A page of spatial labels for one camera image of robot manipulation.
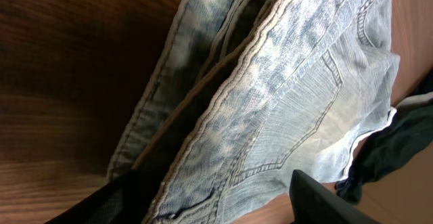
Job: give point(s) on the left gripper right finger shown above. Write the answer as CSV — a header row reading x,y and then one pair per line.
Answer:
x,y
312,203

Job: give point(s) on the black garment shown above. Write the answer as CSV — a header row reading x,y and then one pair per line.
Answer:
x,y
390,149

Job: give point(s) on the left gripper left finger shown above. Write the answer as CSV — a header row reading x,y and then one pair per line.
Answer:
x,y
122,201

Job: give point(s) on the light blue denim shorts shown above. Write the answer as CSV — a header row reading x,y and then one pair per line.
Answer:
x,y
247,91

